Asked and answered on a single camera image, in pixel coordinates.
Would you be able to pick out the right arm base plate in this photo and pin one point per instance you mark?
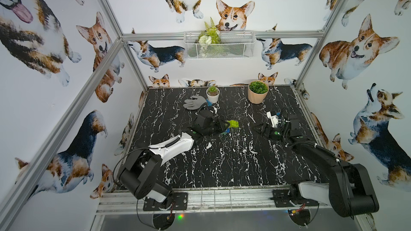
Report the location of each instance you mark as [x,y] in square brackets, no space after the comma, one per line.
[291,198]

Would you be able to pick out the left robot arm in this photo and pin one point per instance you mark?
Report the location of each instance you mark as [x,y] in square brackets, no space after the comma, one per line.
[139,173]

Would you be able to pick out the fern in basket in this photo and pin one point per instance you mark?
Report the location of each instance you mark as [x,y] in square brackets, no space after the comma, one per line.
[208,37]

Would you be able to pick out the large beige plant pot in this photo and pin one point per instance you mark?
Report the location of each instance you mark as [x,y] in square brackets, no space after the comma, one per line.
[257,91]

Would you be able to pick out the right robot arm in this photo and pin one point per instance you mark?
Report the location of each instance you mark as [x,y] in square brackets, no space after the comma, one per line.
[349,190]

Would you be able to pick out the grey work glove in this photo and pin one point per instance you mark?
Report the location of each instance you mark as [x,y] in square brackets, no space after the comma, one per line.
[196,103]

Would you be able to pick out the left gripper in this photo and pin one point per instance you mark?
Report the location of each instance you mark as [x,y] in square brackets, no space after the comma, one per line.
[217,126]

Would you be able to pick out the white wire basket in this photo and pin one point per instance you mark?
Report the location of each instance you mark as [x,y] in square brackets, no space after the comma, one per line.
[233,45]

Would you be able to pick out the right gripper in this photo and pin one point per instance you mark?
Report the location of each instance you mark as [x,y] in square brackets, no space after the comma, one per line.
[265,125]

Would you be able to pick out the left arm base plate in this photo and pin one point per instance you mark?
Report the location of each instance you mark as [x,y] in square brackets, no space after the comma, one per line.
[174,201]

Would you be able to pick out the lime lego brick 2x3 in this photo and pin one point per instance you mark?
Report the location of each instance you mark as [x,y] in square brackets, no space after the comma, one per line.
[233,124]

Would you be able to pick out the small white plant pot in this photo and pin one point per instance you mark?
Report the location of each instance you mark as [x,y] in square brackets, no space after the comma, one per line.
[213,94]

